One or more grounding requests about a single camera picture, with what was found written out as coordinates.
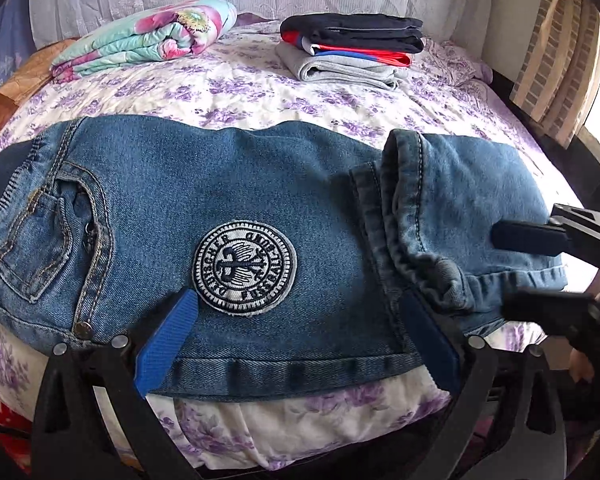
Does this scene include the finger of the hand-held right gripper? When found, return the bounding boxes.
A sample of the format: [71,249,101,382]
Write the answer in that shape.
[501,291,600,343]
[491,203,600,263]

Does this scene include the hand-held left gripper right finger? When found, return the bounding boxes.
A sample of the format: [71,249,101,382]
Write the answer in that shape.
[397,290,567,480]

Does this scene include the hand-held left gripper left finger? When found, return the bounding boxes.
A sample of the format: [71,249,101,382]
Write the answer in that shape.
[31,290,199,480]

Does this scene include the blue denim jeans pants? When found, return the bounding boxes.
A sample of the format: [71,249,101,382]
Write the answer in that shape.
[0,116,567,401]

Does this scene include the folded grey pants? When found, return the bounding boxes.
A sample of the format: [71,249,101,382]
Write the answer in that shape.
[274,42,411,92]

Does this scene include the person's right hand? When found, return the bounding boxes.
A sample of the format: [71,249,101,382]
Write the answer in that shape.
[569,349,595,385]

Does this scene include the brick pattern window curtain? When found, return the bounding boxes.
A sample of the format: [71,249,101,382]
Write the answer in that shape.
[510,0,600,148]

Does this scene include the red patterned cloth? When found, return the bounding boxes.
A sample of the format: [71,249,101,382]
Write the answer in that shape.
[0,385,33,471]

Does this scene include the folded red garment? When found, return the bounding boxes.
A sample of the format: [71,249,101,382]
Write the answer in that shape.
[283,30,413,68]

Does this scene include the folded blue white garment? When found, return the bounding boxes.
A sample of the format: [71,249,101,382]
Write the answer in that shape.
[307,44,396,63]

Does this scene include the bed with purple floral sheet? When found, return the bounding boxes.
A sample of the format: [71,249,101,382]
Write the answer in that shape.
[0,22,600,473]

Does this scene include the brown satin pillow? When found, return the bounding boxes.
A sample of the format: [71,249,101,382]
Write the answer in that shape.
[0,37,81,150]

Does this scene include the folded floral quilt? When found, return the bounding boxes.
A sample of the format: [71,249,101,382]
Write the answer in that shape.
[50,0,238,83]

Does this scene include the blue hanging cloth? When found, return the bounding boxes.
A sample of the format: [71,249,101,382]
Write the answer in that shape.
[0,0,38,88]

